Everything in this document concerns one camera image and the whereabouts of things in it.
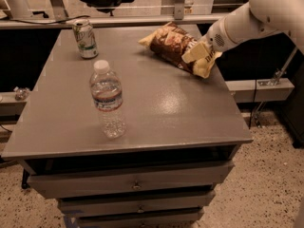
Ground white cylinder post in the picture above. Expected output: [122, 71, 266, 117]
[1, 0, 33, 19]

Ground grey drawer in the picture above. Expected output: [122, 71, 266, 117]
[77, 208, 203, 228]
[59, 189, 215, 218]
[28, 161, 234, 199]

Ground top grey drawer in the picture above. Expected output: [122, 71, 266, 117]
[28, 161, 234, 199]

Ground middle grey drawer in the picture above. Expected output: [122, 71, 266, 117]
[59, 189, 215, 218]

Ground bottom grey drawer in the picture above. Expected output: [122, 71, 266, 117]
[77, 208, 203, 228]

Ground brown yellow chip bag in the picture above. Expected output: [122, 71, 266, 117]
[139, 22, 221, 78]

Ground black cable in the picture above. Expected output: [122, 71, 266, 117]
[9, 14, 91, 26]

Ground small crumpled clear object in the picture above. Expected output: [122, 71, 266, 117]
[13, 86, 30, 101]

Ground green white soda can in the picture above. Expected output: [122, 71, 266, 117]
[72, 19, 99, 59]

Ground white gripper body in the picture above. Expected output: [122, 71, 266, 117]
[200, 17, 238, 52]

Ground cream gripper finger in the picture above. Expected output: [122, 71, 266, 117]
[181, 42, 212, 63]

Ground grey drawer cabinet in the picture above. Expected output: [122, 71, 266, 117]
[1, 24, 254, 228]

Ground grey metal rail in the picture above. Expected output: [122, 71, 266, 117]
[0, 13, 227, 29]

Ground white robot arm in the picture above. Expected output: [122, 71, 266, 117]
[194, 0, 304, 228]

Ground clear plastic water bottle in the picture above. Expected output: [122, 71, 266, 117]
[89, 60, 126, 139]

